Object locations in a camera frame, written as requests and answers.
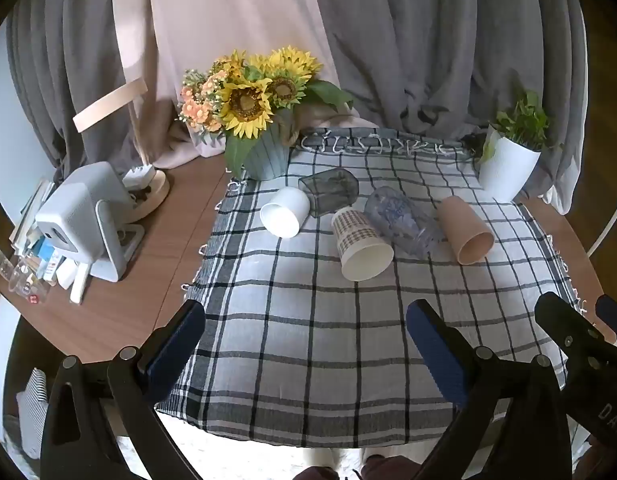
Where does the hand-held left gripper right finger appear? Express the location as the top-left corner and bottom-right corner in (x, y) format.
(406, 299), (573, 480)

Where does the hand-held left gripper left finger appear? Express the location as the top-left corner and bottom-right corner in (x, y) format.
(40, 299), (207, 480)

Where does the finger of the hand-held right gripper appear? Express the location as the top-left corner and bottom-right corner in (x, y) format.
(533, 291), (617, 392)
(595, 294), (617, 350)

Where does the beige cup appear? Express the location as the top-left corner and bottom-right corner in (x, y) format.
(437, 196), (496, 266)

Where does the plaid paper cup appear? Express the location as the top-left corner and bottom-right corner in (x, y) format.
(331, 207), (395, 282)

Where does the clear plastic cup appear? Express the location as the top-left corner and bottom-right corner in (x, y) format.
(0, 240), (20, 282)
(8, 259), (55, 306)

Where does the white cup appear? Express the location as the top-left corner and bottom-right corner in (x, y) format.
(260, 186), (311, 238)

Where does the dark square glass cup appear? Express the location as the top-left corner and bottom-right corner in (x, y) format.
(297, 169), (359, 218)

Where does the white remote control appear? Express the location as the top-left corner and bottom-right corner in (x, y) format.
(70, 260), (92, 305)

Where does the black white checkered cloth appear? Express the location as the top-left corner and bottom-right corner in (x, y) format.
(156, 130), (589, 448)

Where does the clear blue patterned glass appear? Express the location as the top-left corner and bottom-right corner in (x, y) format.
(363, 186), (445, 257)

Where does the white fluffy rug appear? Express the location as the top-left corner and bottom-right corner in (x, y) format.
(116, 405), (442, 480)

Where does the striped grey white cloth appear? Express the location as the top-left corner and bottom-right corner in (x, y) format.
(16, 367), (50, 461)

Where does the blue white small box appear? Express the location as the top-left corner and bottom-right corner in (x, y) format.
(26, 237), (65, 281)

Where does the white plant pot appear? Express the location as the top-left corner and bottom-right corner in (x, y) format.
(479, 125), (542, 204)

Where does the white projector on stand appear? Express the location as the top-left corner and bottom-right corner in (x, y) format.
(35, 161), (146, 282)

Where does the small white ridged device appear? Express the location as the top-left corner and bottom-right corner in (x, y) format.
(122, 165), (157, 192)

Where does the blue-green ribbed vase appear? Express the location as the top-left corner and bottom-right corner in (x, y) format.
(241, 125), (292, 182)

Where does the green leafy plant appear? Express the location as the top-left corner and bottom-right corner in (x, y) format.
(481, 90), (553, 163)

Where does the orange flower bunch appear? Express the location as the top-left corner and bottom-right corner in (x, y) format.
(177, 67), (230, 147)

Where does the wooden desk lamp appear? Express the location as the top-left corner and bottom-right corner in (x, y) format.
(72, 79), (170, 222)

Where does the sunflower bouquet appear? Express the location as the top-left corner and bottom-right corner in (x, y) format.
(216, 46), (354, 177)

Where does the grey curtain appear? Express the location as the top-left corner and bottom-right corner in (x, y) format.
(6, 0), (155, 183)
(306, 0), (589, 215)

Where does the pale pink curtain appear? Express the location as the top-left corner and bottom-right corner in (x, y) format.
(111, 0), (380, 171)

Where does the white curved cable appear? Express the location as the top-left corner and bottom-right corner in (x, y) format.
(586, 195), (617, 262)

